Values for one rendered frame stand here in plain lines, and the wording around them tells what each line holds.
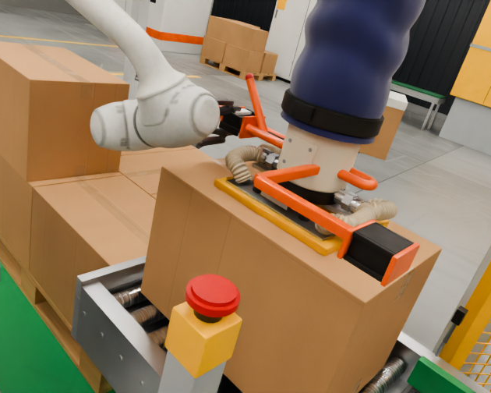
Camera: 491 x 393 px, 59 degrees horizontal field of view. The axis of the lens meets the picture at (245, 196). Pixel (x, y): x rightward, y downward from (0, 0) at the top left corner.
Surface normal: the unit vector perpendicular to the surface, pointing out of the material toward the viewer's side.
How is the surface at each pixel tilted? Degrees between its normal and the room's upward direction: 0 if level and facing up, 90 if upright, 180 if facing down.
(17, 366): 0
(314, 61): 75
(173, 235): 90
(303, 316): 90
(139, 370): 90
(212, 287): 0
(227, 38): 90
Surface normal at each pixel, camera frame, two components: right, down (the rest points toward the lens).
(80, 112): 0.69, 0.45
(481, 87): -0.62, 0.19
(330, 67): -0.39, 0.08
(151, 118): -0.59, 0.43
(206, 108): 0.79, 0.14
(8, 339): 0.24, -0.88
